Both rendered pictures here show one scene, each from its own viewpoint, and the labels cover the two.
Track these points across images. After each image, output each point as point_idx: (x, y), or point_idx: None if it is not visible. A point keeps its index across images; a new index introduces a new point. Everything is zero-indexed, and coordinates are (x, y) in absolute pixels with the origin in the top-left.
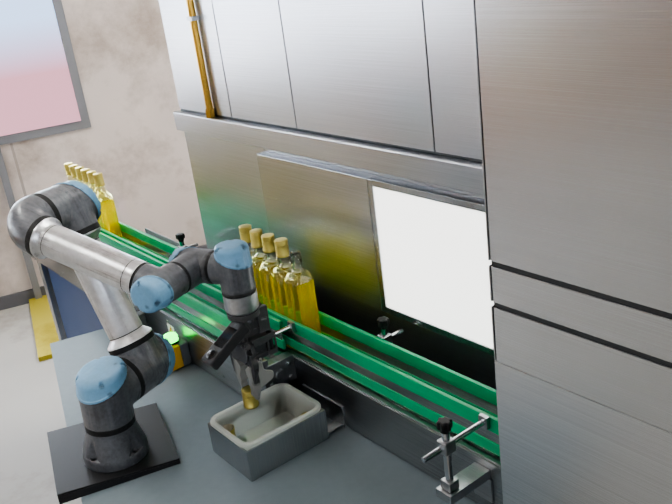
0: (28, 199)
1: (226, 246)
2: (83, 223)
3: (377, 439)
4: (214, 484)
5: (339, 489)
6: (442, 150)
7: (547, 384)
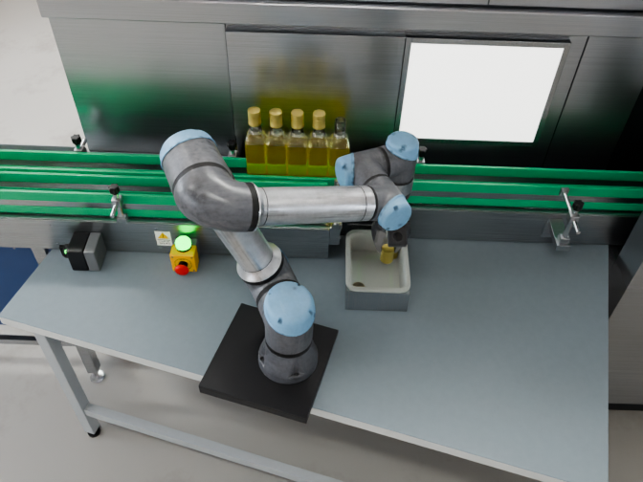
0: (210, 174)
1: (405, 142)
2: (231, 173)
3: (439, 235)
4: (387, 329)
5: (461, 280)
6: (498, 3)
7: None
